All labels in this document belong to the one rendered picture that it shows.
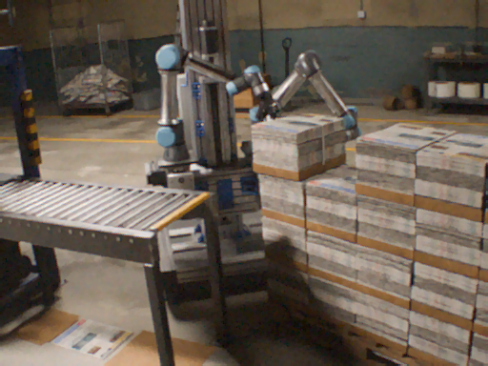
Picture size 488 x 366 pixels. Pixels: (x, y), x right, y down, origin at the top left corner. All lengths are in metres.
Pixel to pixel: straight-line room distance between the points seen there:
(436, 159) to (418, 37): 6.98
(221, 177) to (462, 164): 1.55
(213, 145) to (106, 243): 1.18
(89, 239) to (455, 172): 1.46
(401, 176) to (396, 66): 6.96
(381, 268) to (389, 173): 0.42
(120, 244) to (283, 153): 0.86
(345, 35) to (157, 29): 3.62
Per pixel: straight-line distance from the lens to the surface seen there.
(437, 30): 8.97
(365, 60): 9.19
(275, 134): 2.55
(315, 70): 3.04
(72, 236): 2.40
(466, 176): 2.06
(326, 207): 2.48
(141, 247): 2.17
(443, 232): 2.17
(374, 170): 2.26
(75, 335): 3.14
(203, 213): 2.58
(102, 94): 10.14
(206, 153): 3.28
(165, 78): 2.91
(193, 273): 3.20
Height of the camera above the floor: 1.59
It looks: 17 degrees down
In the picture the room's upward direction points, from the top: 4 degrees counter-clockwise
